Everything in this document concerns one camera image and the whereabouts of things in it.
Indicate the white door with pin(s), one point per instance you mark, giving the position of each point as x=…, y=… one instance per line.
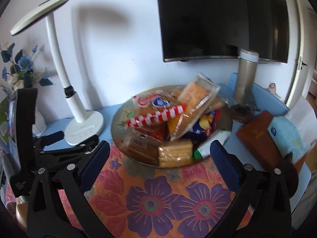
x=301, y=29

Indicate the red cake packet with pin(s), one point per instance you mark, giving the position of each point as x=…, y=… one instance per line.
x=143, y=143

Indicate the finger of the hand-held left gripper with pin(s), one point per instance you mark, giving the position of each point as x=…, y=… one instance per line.
x=74, y=151
x=53, y=138

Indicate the small figurine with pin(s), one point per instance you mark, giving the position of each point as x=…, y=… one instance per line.
x=272, y=88

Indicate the woven brown snack basket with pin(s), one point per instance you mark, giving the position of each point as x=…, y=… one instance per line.
x=118, y=129

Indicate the brown notebook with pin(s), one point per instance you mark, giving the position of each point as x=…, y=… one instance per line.
x=260, y=138

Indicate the floral woven cloth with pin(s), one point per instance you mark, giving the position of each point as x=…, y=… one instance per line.
x=153, y=203

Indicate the orange bread packet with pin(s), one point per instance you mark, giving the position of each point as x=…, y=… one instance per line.
x=180, y=126

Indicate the white packet with blue label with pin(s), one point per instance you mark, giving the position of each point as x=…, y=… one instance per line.
x=153, y=101

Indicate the white and green packet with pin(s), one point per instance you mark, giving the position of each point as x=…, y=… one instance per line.
x=210, y=146

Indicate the dark blue snack packet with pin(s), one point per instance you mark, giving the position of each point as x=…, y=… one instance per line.
x=198, y=132

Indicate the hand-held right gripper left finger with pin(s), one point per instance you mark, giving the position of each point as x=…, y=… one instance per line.
x=95, y=166

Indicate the white desk lamp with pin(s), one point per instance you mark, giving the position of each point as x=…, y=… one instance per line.
x=74, y=109

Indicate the light blue book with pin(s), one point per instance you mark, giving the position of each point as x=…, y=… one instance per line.
x=289, y=136

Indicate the red striped snack packet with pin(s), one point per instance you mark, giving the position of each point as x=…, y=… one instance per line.
x=153, y=117

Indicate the black television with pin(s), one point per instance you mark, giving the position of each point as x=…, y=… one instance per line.
x=218, y=17

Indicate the brown bread packet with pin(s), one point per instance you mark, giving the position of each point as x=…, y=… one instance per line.
x=195, y=91

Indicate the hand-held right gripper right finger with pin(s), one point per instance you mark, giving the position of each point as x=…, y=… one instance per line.
x=224, y=166

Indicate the yellow cake packet with barcode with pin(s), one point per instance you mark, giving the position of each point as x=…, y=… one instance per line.
x=173, y=153

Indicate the blue artificial flowers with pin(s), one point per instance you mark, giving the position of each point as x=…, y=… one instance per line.
x=23, y=64

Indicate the gold thermos bottle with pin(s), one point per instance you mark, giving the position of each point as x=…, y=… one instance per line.
x=245, y=79

